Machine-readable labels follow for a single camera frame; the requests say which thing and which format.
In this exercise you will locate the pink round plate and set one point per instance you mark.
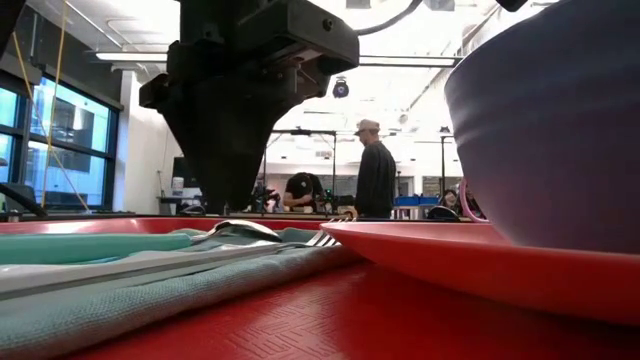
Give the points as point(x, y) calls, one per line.
point(500, 270)

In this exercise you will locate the blue storage bin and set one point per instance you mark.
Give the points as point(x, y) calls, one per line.
point(415, 201)

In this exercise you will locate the black ceiling spotlight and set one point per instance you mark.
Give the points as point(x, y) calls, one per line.
point(340, 90)

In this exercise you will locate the large dark-framed window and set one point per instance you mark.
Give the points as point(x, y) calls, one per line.
point(75, 125)

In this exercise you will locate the black computer monitor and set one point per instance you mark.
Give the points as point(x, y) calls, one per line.
point(180, 172)

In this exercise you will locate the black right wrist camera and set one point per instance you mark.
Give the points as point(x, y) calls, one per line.
point(300, 30)

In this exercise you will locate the black ceiling light rail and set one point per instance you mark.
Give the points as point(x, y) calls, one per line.
point(130, 56)

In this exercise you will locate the person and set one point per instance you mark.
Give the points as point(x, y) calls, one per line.
point(302, 187)
point(375, 175)
point(448, 199)

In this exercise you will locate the white jar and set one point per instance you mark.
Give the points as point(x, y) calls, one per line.
point(178, 186)

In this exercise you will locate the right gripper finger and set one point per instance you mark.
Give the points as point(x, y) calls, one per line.
point(205, 150)
point(250, 140)

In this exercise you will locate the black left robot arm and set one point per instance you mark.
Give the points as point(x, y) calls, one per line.
point(7, 20)

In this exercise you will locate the red plastic tray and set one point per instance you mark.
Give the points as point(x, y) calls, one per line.
point(400, 330)

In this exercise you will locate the blue plastic bowl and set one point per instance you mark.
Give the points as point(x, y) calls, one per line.
point(550, 125)

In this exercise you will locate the teal cloth napkin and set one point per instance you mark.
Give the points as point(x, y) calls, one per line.
point(150, 310)

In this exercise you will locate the black metal gantry frame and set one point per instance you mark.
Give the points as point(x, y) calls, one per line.
point(443, 160)
point(300, 132)

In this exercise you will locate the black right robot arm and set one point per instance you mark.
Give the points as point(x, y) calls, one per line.
point(512, 4)

